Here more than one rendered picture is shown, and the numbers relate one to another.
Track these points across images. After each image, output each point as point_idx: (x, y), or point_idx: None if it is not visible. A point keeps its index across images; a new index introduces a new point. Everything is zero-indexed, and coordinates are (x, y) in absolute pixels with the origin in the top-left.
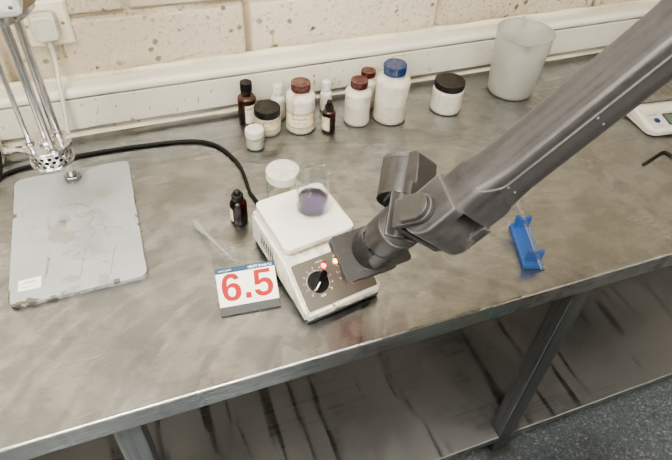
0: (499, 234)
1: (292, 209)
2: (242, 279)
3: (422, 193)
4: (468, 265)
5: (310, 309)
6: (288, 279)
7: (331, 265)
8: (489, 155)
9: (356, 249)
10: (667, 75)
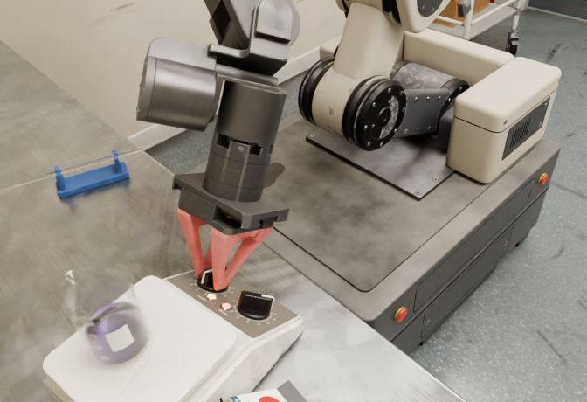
0: (75, 203)
1: (132, 371)
2: None
3: (263, 0)
4: (136, 216)
5: (294, 315)
6: (265, 348)
7: (220, 300)
8: None
9: (255, 185)
10: None
